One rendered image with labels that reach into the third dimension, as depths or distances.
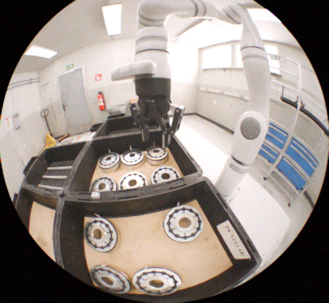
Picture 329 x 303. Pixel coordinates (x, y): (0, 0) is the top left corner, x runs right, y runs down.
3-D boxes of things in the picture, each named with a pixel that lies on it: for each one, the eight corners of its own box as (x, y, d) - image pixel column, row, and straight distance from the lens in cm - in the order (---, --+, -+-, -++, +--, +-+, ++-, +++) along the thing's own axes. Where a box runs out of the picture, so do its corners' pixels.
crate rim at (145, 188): (169, 132, 49) (170, 128, 48) (203, 179, 29) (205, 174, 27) (92, 143, 53) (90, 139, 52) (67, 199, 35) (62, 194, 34)
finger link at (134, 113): (138, 101, 26) (145, 121, 26) (134, 102, 27) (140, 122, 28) (131, 102, 24) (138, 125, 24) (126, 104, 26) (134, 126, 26)
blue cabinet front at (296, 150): (276, 166, 203) (292, 136, 188) (299, 190, 222) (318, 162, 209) (275, 167, 200) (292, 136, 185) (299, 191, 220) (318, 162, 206)
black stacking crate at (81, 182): (169, 147, 54) (169, 129, 48) (195, 194, 37) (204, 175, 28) (99, 158, 58) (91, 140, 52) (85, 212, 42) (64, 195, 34)
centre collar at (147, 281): (163, 273, 28) (162, 274, 28) (172, 286, 30) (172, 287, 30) (140, 278, 29) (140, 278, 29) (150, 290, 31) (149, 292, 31)
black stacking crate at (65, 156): (98, 158, 58) (90, 140, 52) (84, 212, 42) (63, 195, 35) (53, 163, 83) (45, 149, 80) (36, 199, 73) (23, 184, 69)
